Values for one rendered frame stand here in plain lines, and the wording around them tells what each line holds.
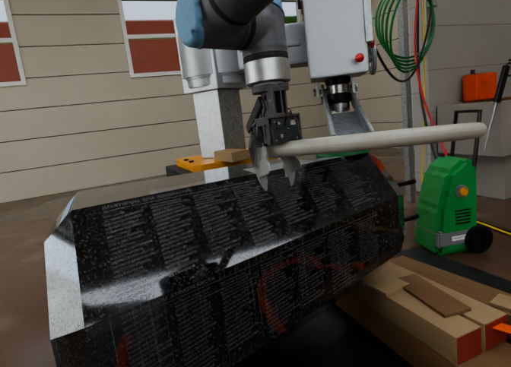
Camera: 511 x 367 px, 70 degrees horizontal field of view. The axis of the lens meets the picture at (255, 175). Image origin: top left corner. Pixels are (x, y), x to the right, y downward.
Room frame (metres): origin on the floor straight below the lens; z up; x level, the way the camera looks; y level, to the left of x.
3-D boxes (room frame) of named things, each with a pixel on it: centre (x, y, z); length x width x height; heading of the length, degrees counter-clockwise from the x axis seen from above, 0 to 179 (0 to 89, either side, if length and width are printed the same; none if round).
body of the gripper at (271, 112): (0.74, -0.05, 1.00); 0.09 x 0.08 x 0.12; 20
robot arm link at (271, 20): (0.75, -0.04, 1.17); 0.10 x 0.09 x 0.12; 128
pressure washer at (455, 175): (2.24, -1.20, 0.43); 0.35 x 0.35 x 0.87; 8
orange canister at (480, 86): (3.63, -2.33, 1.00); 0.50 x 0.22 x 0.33; 113
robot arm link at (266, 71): (0.75, -0.05, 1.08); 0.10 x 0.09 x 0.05; 110
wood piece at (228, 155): (1.87, 0.11, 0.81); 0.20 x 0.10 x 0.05; 31
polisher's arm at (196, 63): (2.13, -0.03, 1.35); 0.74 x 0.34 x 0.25; 91
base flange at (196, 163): (2.13, 0.17, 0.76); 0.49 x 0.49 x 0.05; 23
